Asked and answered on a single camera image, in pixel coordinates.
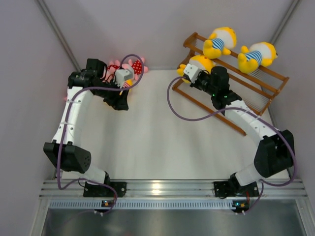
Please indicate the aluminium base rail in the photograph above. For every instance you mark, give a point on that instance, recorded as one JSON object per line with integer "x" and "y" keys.
{"x": 193, "y": 188}

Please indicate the yellow plush red stripes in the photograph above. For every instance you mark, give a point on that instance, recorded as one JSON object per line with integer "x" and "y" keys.
{"x": 195, "y": 65}
{"x": 126, "y": 84}

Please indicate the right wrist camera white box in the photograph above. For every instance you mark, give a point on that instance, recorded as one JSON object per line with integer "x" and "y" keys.
{"x": 191, "y": 72}

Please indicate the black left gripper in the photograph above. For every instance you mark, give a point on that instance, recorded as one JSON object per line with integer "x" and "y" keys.
{"x": 117, "y": 102}

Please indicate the yellow plush blue stripes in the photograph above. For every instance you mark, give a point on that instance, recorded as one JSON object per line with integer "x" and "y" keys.
{"x": 258, "y": 54}
{"x": 220, "y": 42}

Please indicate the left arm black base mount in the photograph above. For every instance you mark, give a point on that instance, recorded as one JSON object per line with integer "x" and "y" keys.
{"x": 94, "y": 191}

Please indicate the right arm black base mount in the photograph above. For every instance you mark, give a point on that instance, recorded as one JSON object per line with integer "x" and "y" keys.
{"x": 238, "y": 185}

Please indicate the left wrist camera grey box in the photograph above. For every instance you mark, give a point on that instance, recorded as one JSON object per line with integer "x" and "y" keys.
{"x": 122, "y": 75}

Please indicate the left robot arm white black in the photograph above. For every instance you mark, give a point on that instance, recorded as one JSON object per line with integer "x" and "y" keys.
{"x": 97, "y": 79}

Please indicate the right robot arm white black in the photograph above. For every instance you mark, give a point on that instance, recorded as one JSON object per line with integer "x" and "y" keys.
{"x": 275, "y": 149}

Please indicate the brown wooden shelf rack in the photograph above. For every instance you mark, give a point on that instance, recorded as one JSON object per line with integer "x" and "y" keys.
{"x": 258, "y": 89}

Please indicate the pink plush red dotted dress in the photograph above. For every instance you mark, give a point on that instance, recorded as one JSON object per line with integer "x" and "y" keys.
{"x": 136, "y": 66}

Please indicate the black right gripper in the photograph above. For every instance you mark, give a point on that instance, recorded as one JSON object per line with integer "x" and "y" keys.
{"x": 195, "y": 84}

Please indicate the grey slotted cable duct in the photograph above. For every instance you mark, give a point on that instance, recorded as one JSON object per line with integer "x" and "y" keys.
{"x": 147, "y": 204}

